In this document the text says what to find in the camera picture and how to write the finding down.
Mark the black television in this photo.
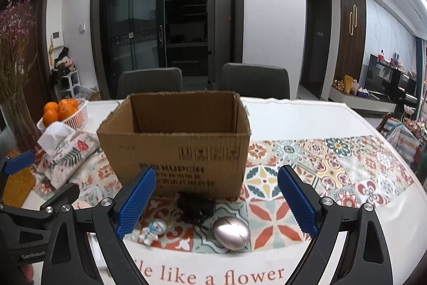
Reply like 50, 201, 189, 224
365, 55, 418, 103

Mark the silver egg-shaped object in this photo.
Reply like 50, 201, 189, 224
212, 216, 250, 251

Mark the right grey dining chair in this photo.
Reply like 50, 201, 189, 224
219, 63, 290, 100

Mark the white shoe rack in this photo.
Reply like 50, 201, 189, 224
52, 70, 80, 100

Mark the brown cardboard box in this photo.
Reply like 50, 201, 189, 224
97, 91, 250, 200

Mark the vase with dried flowers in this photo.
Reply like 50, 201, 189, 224
1, 0, 38, 153

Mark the left grey dining chair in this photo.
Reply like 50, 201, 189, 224
117, 67, 183, 99

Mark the woven yellow mat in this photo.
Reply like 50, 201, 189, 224
1, 151, 35, 208

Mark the black charger with cable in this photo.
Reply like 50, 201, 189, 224
176, 192, 216, 227

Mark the small astronaut figurine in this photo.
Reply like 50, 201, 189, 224
138, 220, 168, 246

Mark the white basket of oranges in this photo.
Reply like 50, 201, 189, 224
37, 98, 88, 132

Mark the patterned tablecloth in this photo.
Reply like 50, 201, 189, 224
19, 129, 418, 285

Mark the grey dining chair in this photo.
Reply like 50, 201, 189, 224
219, 63, 290, 100
117, 67, 183, 99

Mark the floral tissue pouch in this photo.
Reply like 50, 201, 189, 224
37, 122, 100, 189

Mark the grey refrigerator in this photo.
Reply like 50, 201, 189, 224
207, 0, 231, 90

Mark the white tv cabinet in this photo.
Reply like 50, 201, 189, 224
329, 87, 396, 114

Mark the black glass sliding door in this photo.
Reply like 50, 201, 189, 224
106, 0, 167, 77

